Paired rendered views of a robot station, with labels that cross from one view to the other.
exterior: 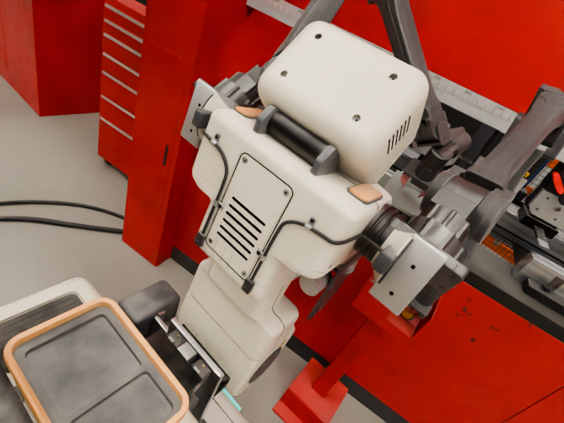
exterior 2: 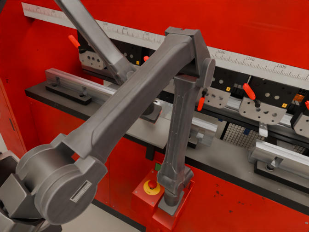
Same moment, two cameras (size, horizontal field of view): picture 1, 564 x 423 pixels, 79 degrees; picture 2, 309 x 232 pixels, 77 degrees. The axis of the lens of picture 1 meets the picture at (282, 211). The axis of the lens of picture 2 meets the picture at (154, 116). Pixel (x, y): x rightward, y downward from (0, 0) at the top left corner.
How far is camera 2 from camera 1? 0.54 m
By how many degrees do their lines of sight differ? 3
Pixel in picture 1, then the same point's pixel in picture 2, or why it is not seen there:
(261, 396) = not seen: outside the picture
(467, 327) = (224, 204)
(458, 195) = (17, 184)
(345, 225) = not seen: outside the picture
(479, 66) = (168, 18)
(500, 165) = (91, 128)
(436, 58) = (140, 20)
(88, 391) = not seen: outside the picture
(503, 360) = (255, 223)
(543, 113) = (157, 57)
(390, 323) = (156, 220)
